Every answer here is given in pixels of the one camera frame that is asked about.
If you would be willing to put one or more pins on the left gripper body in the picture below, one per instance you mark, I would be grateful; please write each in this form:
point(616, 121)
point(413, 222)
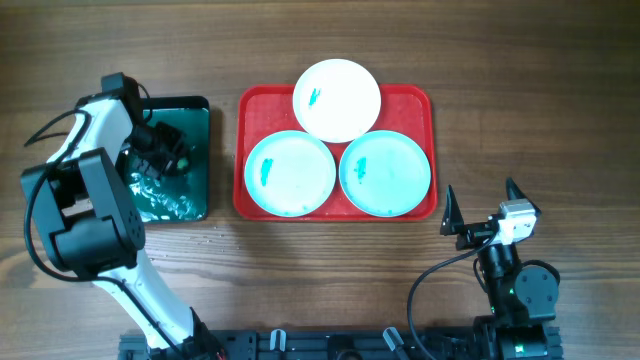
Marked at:
point(156, 150)

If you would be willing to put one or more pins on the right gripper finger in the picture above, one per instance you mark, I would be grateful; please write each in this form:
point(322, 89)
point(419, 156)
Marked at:
point(452, 221)
point(515, 193)

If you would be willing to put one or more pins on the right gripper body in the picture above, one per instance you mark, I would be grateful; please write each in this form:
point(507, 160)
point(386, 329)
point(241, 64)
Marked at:
point(472, 236)

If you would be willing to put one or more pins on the light blue plate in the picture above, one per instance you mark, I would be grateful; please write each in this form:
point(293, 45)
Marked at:
point(384, 174)
point(290, 174)

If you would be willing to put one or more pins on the white plate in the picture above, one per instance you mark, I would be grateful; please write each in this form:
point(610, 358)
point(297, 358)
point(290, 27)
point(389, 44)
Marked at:
point(336, 100)

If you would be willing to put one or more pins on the green sponge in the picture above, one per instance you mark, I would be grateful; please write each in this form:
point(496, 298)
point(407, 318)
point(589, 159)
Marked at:
point(183, 163)

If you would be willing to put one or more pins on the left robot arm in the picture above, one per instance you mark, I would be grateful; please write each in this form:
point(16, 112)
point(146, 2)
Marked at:
point(81, 224)

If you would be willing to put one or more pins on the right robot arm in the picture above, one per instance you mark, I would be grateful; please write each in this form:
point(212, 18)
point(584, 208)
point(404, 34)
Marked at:
point(522, 294)

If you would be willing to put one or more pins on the black tray with green water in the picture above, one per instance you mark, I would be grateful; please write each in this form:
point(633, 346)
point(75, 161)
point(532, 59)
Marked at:
point(173, 199)

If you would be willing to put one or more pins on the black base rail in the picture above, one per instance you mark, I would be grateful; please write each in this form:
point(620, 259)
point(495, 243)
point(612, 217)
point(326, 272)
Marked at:
point(350, 345)

